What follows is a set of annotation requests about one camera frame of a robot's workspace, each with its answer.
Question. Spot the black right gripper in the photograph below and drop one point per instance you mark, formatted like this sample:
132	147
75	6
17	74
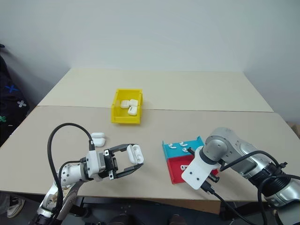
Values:
214	177

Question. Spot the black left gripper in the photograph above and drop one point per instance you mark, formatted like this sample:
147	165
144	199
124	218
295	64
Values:
109	165

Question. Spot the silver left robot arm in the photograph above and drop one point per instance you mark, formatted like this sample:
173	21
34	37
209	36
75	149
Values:
68	174

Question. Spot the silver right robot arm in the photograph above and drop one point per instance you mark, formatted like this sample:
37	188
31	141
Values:
248	152

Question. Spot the yellow plastic bin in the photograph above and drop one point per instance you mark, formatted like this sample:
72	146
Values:
117	117

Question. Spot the white earbud case with label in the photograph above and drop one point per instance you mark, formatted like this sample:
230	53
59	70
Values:
132	110

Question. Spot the white earbud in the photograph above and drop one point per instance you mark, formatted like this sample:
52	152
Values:
181	143
172	146
183	167
185	150

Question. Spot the blue plastic tray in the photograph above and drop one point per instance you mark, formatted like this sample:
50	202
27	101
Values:
175	153

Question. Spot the red plastic tray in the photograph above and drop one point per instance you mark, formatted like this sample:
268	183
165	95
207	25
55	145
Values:
174	168

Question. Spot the dark rounded shape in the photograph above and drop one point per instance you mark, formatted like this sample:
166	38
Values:
177	219

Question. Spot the brown cardboard box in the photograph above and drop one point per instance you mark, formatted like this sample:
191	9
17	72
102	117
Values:
294	129

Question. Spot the white sneaker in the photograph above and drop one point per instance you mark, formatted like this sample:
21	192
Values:
14	207

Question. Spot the dark flower-print clothing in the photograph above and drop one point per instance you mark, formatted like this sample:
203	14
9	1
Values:
10	105

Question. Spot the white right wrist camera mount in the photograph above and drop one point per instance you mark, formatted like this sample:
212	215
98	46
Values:
199	170

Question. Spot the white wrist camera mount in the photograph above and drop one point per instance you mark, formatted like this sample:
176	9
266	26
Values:
92	164
199	170

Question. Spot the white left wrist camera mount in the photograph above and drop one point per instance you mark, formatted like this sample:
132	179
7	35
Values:
92	164

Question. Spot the black table frame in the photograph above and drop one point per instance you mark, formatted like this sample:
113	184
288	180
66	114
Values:
140	204

